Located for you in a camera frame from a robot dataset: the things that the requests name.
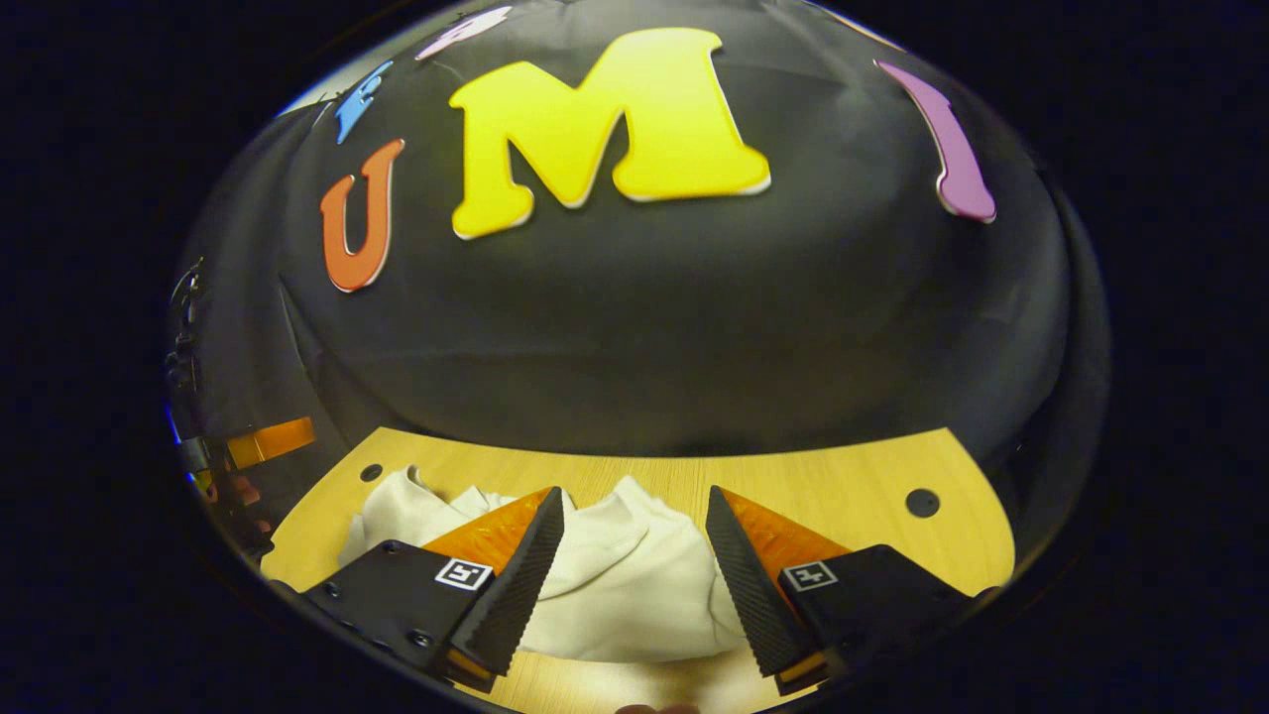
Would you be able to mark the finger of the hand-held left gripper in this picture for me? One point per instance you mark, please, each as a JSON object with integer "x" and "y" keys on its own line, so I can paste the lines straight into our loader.
{"x": 273, "y": 441}

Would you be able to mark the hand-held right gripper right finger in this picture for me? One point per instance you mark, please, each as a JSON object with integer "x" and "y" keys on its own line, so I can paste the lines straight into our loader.
{"x": 749, "y": 595}

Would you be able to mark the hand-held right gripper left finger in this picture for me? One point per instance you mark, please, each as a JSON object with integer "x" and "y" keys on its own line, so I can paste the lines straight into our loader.
{"x": 516, "y": 595}

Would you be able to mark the cream knit sweater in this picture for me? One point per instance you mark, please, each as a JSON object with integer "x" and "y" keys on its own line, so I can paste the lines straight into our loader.
{"x": 634, "y": 585}

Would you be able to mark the black backdrop cloth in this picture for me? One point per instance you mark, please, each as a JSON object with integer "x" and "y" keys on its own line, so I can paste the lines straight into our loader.
{"x": 644, "y": 327}

